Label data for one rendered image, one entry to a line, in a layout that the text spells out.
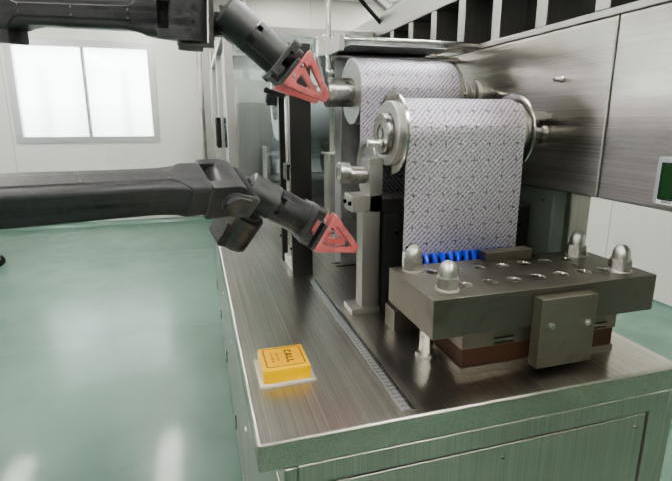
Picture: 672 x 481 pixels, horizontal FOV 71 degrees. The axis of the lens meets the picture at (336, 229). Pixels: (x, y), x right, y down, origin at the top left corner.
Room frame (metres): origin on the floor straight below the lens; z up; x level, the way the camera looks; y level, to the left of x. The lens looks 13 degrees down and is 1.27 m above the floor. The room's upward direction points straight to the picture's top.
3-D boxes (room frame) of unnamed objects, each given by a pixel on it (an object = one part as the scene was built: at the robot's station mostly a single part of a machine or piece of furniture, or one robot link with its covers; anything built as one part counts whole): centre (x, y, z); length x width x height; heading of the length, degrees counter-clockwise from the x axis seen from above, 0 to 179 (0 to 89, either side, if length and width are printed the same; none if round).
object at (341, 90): (1.10, -0.01, 1.34); 0.06 x 0.06 x 0.06; 16
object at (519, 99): (0.94, -0.34, 1.25); 0.15 x 0.01 x 0.15; 16
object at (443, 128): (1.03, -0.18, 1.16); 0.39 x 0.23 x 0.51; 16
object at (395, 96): (0.87, -0.10, 1.25); 0.15 x 0.01 x 0.15; 16
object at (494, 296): (0.74, -0.30, 1.00); 0.40 x 0.16 x 0.06; 106
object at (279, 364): (0.65, 0.08, 0.91); 0.07 x 0.07 x 0.02; 16
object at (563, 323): (0.66, -0.35, 0.97); 0.10 x 0.03 x 0.11; 106
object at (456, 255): (0.82, -0.24, 1.03); 0.21 x 0.04 x 0.03; 106
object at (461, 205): (0.84, -0.23, 1.11); 0.23 x 0.01 x 0.18; 106
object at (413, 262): (0.74, -0.13, 1.05); 0.04 x 0.04 x 0.04
